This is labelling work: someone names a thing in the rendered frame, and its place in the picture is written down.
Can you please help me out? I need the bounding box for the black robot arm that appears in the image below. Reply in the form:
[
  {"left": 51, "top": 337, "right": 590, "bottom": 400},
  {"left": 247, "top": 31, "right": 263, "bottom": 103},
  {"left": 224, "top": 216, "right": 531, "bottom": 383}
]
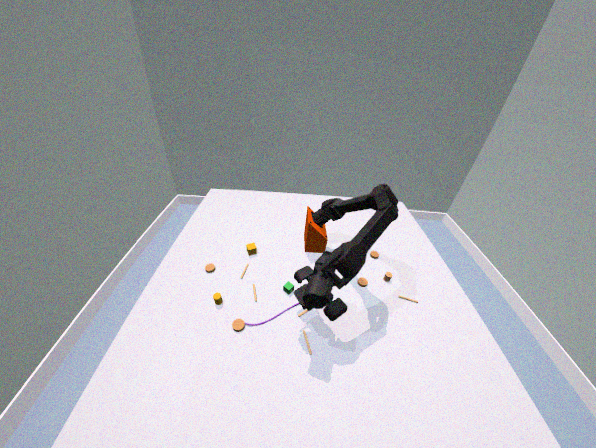
[{"left": 294, "top": 184, "right": 398, "bottom": 311}]

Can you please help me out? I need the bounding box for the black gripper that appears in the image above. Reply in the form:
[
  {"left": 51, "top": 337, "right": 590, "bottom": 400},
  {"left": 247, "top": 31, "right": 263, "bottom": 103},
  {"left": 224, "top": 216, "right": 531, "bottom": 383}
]
[{"left": 294, "top": 266, "right": 347, "bottom": 321}]

